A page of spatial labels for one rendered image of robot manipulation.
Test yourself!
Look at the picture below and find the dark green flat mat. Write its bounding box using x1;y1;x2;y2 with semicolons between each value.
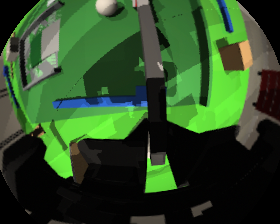
14;0;203;124

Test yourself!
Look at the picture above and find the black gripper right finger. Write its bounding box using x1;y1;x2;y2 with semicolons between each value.
165;121;240;189

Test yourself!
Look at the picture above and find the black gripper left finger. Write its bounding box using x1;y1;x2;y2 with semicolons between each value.
77;119;149;193

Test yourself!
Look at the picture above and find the grey flat bar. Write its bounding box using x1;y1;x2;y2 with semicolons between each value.
47;0;56;7

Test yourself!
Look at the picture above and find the white golf ball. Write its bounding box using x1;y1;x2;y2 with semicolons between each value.
95;0;119;16

